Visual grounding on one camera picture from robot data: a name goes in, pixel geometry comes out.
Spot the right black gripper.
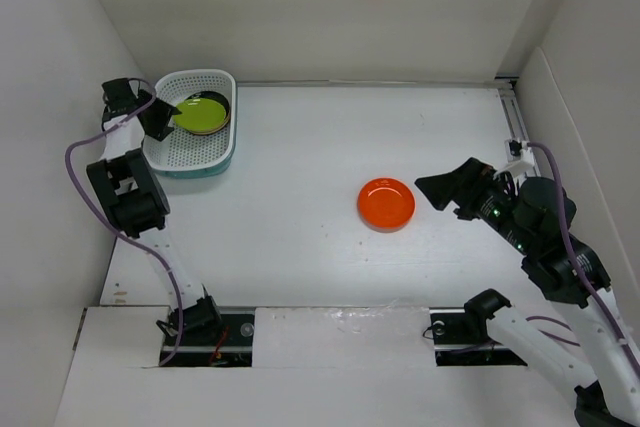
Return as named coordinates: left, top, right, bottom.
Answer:
left=414, top=155, right=536, bottom=254

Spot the green plate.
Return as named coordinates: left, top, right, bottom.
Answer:
left=173, top=98, right=229, bottom=135

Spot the black plate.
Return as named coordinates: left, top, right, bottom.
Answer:
left=184, top=91, right=230, bottom=124

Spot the orange plate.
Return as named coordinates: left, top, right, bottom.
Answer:
left=356, top=177, right=416, bottom=232
left=189, top=119, right=230, bottom=136

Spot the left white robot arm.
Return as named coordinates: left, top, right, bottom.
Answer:
left=86, top=78, right=226, bottom=345

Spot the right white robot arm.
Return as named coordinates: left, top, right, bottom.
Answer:
left=415, top=158, right=639, bottom=426

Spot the white perforated plastic bin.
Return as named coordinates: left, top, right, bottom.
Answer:
left=142, top=69, right=237, bottom=179

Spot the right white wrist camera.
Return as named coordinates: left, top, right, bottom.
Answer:
left=496, top=138, right=536, bottom=178

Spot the aluminium rail right side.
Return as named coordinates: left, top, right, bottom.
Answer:
left=494, top=77, right=528, bottom=140

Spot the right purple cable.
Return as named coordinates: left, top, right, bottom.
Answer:
left=524, top=141, right=640, bottom=373

